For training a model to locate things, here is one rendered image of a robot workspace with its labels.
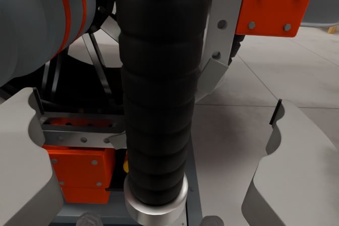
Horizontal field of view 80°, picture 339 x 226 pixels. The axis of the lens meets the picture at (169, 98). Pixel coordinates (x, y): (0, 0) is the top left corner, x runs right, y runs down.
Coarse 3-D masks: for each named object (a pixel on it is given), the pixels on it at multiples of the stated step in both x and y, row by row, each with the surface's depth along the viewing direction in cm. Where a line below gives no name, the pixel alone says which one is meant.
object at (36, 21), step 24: (0, 0) 14; (24, 0) 16; (48, 0) 18; (72, 0) 22; (0, 24) 14; (24, 24) 16; (48, 24) 19; (72, 24) 23; (0, 48) 15; (24, 48) 16; (48, 48) 20; (0, 72) 16; (24, 72) 21
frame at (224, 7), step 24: (216, 0) 27; (240, 0) 27; (216, 24) 28; (216, 48) 30; (216, 72) 32; (0, 96) 39; (48, 120) 42; (72, 120) 42; (96, 120) 42; (120, 120) 42; (48, 144) 40; (72, 144) 40; (96, 144) 40; (120, 144) 40
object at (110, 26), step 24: (96, 0) 40; (96, 24) 38; (96, 48) 41; (48, 72) 43; (72, 72) 57; (96, 72) 43; (120, 72) 62; (48, 96) 46; (72, 96) 49; (96, 96) 50; (120, 96) 49
